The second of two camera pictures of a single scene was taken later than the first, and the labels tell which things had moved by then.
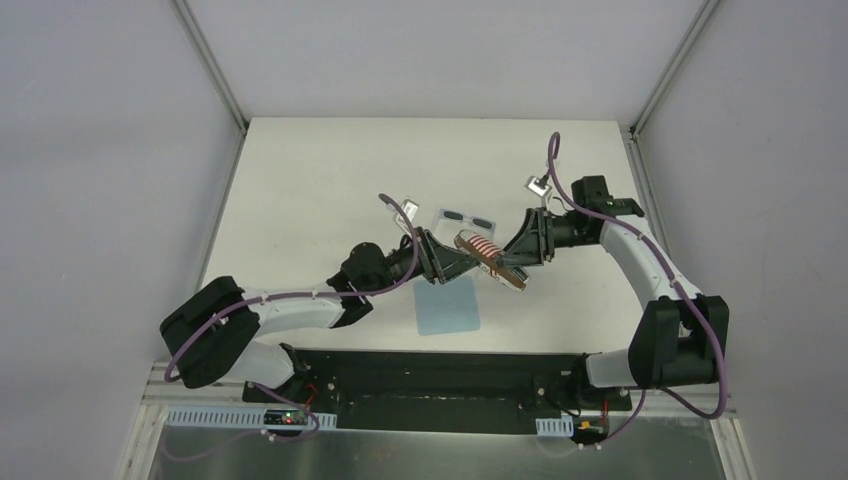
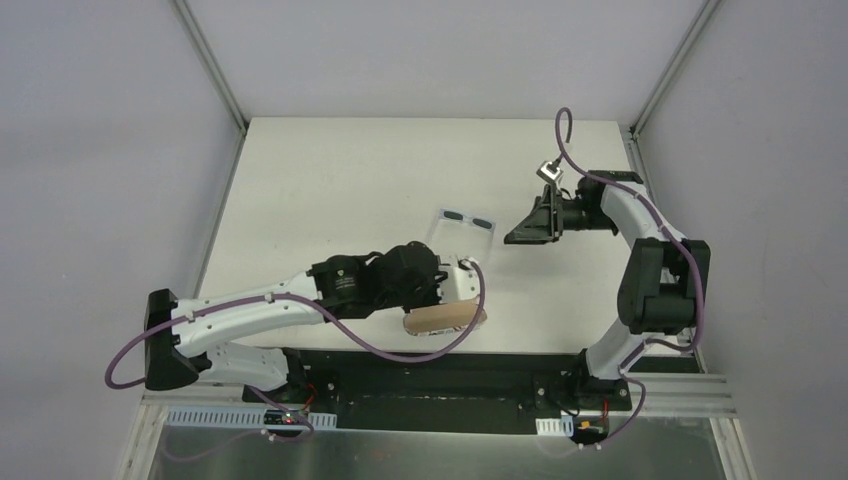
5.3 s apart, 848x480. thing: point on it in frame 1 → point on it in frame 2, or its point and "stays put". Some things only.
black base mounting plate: x=443 y=392 stays put
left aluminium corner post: x=211 y=63 stays put
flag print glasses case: x=487 y=255 → x=443 y=318
